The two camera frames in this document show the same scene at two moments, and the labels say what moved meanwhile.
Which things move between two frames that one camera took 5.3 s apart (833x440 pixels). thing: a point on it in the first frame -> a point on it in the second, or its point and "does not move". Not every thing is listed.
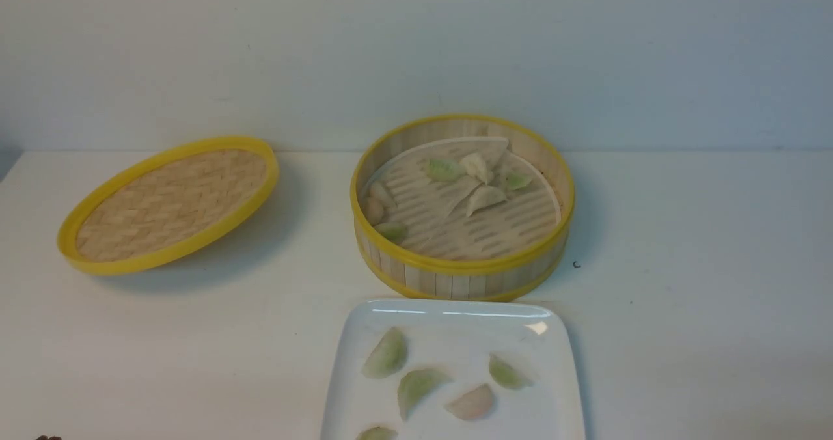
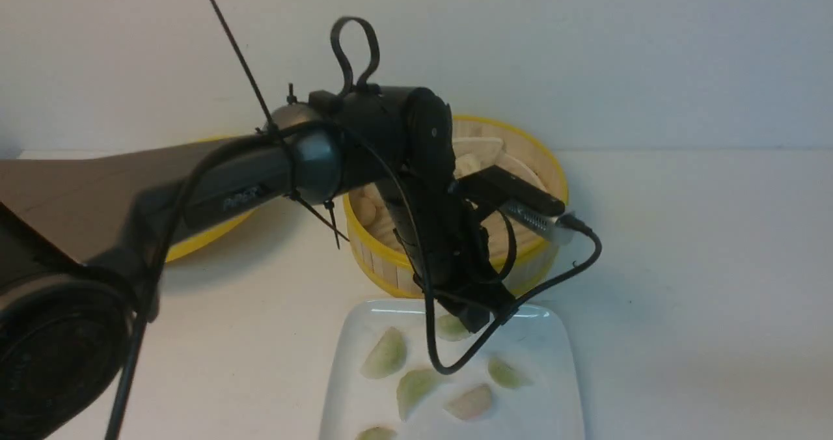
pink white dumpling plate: x=473 y=405 does not move
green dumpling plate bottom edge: x=377 y=433 does not move
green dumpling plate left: x=388 y=356 does not move
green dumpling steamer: x=395 y=232 -> x=450 y=328
